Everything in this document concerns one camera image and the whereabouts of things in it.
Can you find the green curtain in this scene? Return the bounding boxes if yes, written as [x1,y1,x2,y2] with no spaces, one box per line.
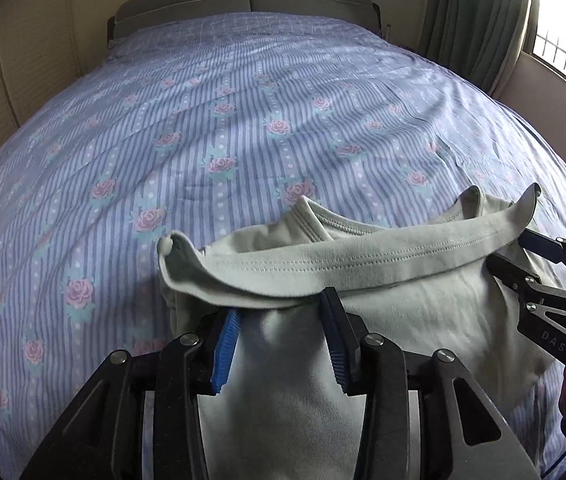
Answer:
[415,0,536,94]

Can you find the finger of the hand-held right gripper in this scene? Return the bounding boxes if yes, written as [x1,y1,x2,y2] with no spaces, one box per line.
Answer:
[517,230,566,283]
[485,252,566,362]

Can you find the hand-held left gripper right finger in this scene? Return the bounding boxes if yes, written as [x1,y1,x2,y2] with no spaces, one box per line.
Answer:
[318,287,546,480]

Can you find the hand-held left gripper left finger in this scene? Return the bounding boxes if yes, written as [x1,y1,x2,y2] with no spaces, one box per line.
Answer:
[20,307,242,480]

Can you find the light green long-sleeve shirt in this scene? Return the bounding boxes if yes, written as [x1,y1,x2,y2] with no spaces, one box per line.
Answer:
[157,183,566,480]

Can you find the bed with floral striped sheet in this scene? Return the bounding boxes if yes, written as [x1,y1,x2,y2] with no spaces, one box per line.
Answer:
[0,10,566,480]

